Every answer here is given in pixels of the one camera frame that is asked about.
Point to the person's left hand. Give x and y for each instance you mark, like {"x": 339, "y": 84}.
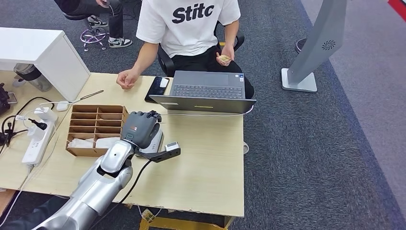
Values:
{"x": 229, "y": 52}

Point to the person's right hand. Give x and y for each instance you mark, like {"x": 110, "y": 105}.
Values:
{"x": 128, "y": 79}

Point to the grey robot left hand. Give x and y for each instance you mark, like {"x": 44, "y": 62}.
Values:
{"x": 139, "y": 128}

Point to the tan card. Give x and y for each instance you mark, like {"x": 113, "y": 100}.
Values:
{"x": 224, "y": 58}

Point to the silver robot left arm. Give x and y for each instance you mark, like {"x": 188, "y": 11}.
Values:
{"x": 95, "y": 190}

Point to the person's left forearm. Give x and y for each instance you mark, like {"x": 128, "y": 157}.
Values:
{"x": 231, "y": 35}

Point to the person's right forearm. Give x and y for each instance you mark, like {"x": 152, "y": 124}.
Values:
{"x": 142, "y": 60}

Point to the grey card reader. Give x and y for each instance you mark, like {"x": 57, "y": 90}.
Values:
{"x": 157, "y": 141}

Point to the white key card packet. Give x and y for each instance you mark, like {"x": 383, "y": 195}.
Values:
{"x": 79, "y": 144}
{"x": 106, "y": 143}

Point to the person in dark trousers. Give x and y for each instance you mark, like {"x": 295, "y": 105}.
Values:
{"x": 114, "y": 16}

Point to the black smartphone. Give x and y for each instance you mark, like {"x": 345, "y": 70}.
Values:
{"x": 153, "y": 91}

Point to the grey laptop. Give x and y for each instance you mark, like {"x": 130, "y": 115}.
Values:
{"x": 207, "y": 81}

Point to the small white case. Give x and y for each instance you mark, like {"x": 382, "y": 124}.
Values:
{"x": 164, "y": 82}

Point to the grey pen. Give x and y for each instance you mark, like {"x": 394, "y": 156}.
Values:
{"x": 92, "y": 94}

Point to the black office chair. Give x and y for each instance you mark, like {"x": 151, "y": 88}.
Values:
{"x": 165, "y": 63}

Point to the chrome base stool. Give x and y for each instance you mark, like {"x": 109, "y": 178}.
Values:
{"x": 93, "y": 32}

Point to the wooden compartment organiser box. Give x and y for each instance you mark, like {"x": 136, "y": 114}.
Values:
{"x": 82, "y": 152}

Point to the small white puck device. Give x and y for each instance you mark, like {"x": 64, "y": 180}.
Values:
{"x": 62, "y": 106}

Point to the dark round base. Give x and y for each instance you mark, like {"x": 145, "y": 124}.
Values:
{"x": 299, "y": 46}

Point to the small tan tag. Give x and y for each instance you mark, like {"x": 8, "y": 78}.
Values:
{"x": 147, "y": 216}

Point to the grey kiosk stand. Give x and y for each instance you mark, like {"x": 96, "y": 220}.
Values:
{"x": 317, "y": 41}

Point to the white charger block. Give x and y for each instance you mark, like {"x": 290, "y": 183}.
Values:
{"x": 45, "y": 114}

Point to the white round desk fitting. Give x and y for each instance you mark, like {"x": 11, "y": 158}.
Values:
{"x": 245, "y": 148}

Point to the clear plastic jug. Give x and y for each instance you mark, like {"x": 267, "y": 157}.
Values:
{"x": 30, "y": 74}

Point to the black power plug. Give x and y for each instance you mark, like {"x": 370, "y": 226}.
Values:
{"x": 40, "y": 125}

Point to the white plug adapter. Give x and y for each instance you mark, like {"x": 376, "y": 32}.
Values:
{"x": 35, "y": 133}

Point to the white cabinet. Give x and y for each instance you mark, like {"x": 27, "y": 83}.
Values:
{"x": 28, "y": 44}

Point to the white power strip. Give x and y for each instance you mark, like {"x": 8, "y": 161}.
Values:
{"x": 33, "y": 149}

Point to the black device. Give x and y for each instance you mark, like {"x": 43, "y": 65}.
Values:
{"x": 3, "y": 101}

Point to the dark grey bulky shape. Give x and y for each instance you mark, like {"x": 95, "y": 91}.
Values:
{"x": 25, "y": 219}

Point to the red strip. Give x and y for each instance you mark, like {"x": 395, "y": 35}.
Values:
{"x": 399, "y": 6}

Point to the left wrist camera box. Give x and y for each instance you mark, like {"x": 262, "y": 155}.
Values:
{"x": 173, "y": 146}

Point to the yellow metal frame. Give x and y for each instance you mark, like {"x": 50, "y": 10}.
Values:
{"x": 177, "y": 224}

